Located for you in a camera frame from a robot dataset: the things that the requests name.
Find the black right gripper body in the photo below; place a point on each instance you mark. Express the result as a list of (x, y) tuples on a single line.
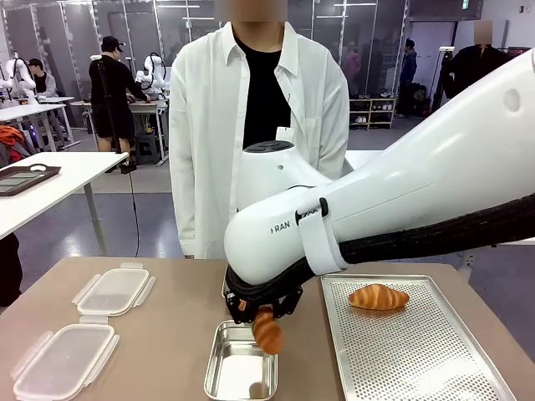
[(267, 301)]

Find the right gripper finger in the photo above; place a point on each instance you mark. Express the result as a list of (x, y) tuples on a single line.
[(240, 313), (286, 307)]

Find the golden brown croissant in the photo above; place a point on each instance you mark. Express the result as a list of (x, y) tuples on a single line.
[(269, 332), (378, 295)]

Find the clear plastic clip lid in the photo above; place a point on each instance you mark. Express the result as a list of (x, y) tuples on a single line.
[(62, 363), (113, 292)]

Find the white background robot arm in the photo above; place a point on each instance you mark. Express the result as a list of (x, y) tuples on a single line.
[(152, 75), (18, 77)]

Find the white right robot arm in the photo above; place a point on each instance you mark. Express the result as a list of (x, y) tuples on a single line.
[(418, 175)]

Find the rectangular stainless steel container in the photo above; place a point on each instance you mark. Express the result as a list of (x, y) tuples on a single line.
[(224, 288), (240, 367)]

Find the perforated metal baking tray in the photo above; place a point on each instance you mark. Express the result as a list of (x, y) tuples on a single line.
[(409, 346)]

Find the person in white shirt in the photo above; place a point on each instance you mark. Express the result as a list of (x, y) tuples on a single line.
[(200, 146)]

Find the grey step stool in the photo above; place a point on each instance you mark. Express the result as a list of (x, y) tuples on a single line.
[(147, 148)]

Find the wooden shoe rack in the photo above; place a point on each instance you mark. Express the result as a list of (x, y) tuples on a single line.
[(372, 110)]

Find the white side table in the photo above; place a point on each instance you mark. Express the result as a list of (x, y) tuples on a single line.
[(62, 179)]

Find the bystander in dark clothes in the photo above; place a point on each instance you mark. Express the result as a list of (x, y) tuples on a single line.
[(8, 271)]

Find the person in pink top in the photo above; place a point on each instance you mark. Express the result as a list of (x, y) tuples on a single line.
[(352, 71)]

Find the brown serving tray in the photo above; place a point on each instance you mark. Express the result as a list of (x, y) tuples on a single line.
[(25, 177)]

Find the person in black with cap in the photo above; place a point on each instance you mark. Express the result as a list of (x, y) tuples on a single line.
[(110, 92)]

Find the person in blue jacket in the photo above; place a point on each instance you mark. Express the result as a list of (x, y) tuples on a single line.
[(409, 71)]

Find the orange and grey jacket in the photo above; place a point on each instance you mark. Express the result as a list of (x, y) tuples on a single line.
[(12, 140)]

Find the white background desk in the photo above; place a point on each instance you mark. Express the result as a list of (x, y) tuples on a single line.
[(29, 110)]

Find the person in black jacket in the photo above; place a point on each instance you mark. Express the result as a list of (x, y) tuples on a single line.
[(468, 71)]

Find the seated person in grey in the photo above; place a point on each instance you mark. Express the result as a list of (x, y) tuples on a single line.
[(42, 81)]

